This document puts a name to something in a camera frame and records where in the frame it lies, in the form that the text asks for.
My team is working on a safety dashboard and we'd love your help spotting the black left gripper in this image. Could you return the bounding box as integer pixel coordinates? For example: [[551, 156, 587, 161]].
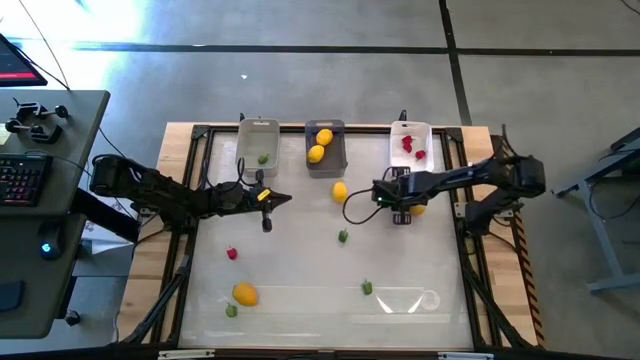
[[242, 169, 293, 234]]

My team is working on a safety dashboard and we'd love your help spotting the thin black monitor cable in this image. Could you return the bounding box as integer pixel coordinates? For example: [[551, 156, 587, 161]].
[[17, 0, 70, 91]]

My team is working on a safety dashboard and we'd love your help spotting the white plastic basket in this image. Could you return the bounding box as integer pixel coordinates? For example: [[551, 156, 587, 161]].
[[389, 120, 434, 174]]

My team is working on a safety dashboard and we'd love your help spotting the black wrist rest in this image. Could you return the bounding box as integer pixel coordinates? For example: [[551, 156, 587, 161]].
[[0, 279, 27, 314]]

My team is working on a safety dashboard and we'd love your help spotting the grey-blue metal table frame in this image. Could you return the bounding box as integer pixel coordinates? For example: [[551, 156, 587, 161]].
[[551, 127, 640, 295]]

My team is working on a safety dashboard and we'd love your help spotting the black desk monitor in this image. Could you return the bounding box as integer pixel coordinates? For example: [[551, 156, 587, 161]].
[[0, 33, 49, 88]]

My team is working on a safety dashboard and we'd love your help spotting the white paper sheet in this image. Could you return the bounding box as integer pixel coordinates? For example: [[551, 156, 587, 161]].
[[82, 219, 139, 251]]

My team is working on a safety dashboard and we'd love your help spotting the white metal bracket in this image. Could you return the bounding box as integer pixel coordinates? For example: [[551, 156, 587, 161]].
[[157, 349, 216, 360], [437, 351, 495, 360]]

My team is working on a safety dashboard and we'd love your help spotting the black desk cable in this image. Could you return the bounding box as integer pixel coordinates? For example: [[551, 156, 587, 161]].
[[96, 126, 149, 201]]

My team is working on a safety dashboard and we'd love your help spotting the black computer mouse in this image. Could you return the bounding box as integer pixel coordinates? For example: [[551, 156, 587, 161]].
[[38, 223, 64, 262]]

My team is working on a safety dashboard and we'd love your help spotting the grey translucent plastic basket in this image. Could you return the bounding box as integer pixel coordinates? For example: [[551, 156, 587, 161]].
[[304, 119, 349, 180]]

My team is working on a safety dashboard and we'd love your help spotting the black aluminium table frame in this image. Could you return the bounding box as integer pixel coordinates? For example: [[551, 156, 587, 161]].
[[117, 122, 544, 351]]

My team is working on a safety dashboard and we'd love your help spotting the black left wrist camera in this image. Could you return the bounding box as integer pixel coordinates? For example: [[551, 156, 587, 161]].
[[238, 183, 264, 207]]

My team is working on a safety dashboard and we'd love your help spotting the black desk leg beam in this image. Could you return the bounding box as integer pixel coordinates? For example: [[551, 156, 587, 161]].
[[69, 187, 142, 244]]

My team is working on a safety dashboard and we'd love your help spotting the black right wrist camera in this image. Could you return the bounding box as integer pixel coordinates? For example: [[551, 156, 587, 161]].
[[371, 180, 397, 207]]

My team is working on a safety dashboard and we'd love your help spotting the black keyboard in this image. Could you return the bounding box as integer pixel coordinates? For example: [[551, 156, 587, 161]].
[[0, 153, 54, 208]]

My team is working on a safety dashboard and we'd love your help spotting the black screw clamp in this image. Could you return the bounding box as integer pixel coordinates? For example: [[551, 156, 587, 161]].
[[4, 119, 64, 145], [13, 98, 70, 124]]

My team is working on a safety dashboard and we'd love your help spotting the yellow black hazard tape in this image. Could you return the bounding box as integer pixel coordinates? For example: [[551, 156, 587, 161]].
[[492, 133, 547, 347]]

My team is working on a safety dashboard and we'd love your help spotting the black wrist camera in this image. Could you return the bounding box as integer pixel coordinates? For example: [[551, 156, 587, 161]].
[[371, 180, 397, 207], [238, 183, 264, 207]]

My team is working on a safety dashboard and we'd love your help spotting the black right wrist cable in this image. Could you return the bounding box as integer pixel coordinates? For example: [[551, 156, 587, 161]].
[[342, 188, 384, 225]]

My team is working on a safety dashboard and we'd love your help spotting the beige plastic basket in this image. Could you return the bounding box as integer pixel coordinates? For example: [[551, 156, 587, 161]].
[[235, 117, 281, 178]]

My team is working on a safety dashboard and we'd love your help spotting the grey flat box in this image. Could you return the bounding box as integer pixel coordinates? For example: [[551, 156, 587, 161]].
[[73, 243, 135, 279]]

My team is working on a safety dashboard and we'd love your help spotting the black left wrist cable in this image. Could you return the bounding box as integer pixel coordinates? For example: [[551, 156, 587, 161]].
[[234, 157, 249, 189]]

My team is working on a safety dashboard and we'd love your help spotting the grey desk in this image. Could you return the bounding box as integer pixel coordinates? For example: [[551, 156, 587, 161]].
[[0, 89, 111, 340]]

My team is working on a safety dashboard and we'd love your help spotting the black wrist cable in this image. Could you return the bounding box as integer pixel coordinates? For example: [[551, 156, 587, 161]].
[[342, 188, 384, 225], [234, 157, 249, 189]]

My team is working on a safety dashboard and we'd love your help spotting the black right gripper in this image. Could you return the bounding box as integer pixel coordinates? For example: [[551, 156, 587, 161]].
[[391, 166, 432, 226]]

